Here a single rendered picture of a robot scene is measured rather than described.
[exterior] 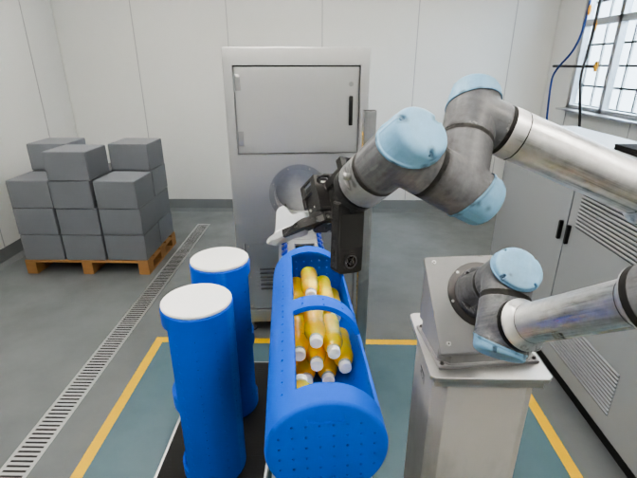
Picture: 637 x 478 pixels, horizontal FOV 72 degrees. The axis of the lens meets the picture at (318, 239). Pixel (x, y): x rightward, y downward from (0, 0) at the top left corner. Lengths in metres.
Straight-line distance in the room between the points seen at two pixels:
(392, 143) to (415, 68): 5.41
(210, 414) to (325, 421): 1.00
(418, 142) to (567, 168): 0.28
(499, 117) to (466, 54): 5.41
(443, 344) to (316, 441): 0.42
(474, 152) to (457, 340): 0.73
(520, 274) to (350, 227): 0.55
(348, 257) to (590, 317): 0.44
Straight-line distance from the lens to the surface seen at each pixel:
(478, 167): 0.61
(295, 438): 1.07
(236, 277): 2.08
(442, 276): 1.29
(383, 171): 0.56
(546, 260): 3.28
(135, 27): 6.30
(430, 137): 0.54
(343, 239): 0.67
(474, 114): 0.66
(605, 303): 0.87
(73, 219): 4.67
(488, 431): 1.42
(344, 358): 1.40
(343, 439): 1.08
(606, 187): 0.77
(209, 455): 2.14
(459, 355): 1.25
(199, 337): 1.75
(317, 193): 0.69
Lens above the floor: 1.91
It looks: 22 degrees down
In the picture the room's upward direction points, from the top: straight up
